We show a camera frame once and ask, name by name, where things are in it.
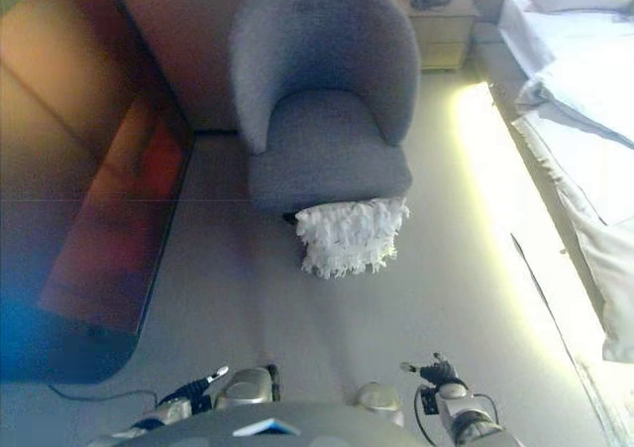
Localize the light wooden nightstand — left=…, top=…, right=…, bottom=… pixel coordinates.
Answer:
left=390, top=0, right=479, bottom=72

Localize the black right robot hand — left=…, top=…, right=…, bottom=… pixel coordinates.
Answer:
left=399, top=351, right=467, bottom=387

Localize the grey robot torso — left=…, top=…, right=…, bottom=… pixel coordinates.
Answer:
left=83, top=399, right=432, bottom=447

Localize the grey upholstered armchair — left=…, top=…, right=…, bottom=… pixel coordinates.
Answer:
left=228, top=0, right=421, bottom=220

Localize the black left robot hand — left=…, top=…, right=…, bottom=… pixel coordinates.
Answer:
left=170, top=366, right=230, bottom=404

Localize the white fringed cushion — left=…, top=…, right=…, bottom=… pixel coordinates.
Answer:
left=294, top=196, right=411, bottom=280

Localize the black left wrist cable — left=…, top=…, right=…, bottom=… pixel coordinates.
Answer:
left=49, top=383, right=160, bottom=409

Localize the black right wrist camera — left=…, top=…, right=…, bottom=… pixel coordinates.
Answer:
left=419, top=386, right=440, bottom=416

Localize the white bed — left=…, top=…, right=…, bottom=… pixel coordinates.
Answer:
left=497, top=0, right=634, bottom=364

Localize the white fringed bed throw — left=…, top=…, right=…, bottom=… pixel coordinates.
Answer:
left=512, top=115, right=634, bottom=364

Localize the brown wooden cabinet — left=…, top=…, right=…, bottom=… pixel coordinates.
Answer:
left=0, top=0, right=199, bottom=385

